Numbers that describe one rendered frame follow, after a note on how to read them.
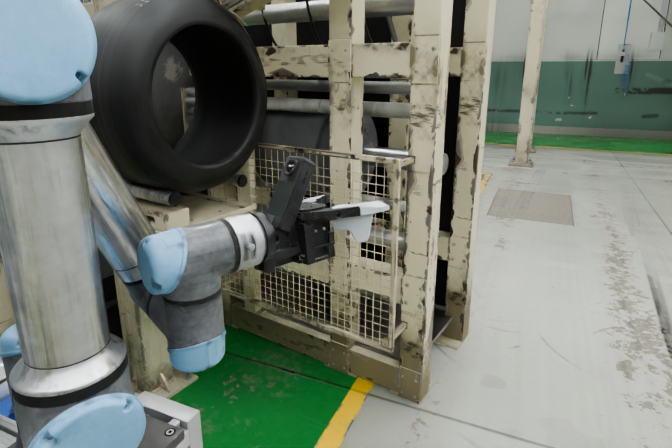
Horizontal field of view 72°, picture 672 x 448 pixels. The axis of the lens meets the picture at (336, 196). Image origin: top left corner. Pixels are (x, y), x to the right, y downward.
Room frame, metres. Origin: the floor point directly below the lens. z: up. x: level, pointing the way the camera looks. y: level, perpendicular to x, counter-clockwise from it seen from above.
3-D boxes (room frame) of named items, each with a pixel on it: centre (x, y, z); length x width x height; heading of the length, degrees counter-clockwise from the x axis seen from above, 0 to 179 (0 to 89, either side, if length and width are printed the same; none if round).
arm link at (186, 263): (0.56, 0.19, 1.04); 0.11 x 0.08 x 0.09; 130
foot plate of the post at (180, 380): (1.67, 0.77, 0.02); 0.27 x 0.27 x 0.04; 57
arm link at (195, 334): (0.57, 0.20, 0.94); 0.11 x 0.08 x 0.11; 40
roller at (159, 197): (1.42, 0.62, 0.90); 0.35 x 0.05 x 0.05; 57
